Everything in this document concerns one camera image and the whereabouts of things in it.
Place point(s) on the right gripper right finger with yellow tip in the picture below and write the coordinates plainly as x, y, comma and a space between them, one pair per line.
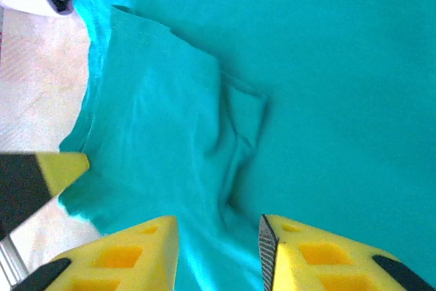
323, 263

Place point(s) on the teal t-shirt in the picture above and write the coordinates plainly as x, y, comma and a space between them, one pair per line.
272, 100

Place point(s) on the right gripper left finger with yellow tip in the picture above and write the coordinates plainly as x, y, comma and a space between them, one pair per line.
102, 270

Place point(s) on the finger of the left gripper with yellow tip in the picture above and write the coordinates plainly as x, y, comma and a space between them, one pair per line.
20, 185

